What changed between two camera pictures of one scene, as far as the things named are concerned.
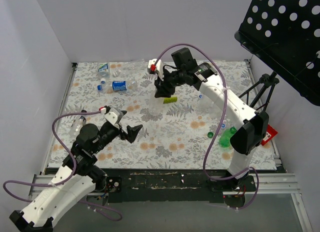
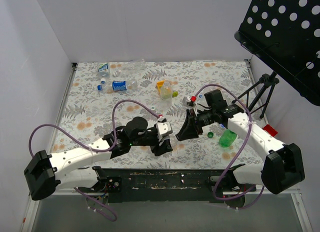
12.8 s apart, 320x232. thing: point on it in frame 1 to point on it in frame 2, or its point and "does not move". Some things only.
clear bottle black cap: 76,127 to 167,146
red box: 271,133 does not move
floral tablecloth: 192,129 does not move
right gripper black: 164,81 to 191,120
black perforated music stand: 283,28 does not move
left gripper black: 122,133 to 158,141
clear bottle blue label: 119,86 does not move
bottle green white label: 103,70 does not move
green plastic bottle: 224,139 does not move
